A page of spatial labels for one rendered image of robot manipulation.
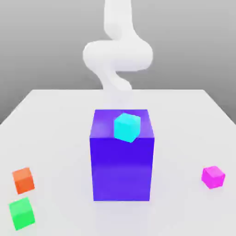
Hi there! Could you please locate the large purple box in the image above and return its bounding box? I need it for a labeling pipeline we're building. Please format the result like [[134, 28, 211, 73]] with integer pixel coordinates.
[[89, 109, 155, 202]]

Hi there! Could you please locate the small orange cube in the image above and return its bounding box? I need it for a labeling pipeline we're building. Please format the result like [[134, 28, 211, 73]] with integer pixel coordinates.
[[12, 167, 35, 195]]

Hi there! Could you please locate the small cyan cube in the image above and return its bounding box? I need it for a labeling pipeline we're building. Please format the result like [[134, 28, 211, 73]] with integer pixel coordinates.
[[113, 112, 141, 143]]

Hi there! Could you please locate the small green cube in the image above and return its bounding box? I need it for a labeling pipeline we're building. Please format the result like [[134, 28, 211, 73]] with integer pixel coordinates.
[[8, 196, 36, 231]]

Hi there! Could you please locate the small magenta cube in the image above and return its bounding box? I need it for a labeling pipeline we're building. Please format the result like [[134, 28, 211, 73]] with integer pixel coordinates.
[[201, 165, 226, 190]]

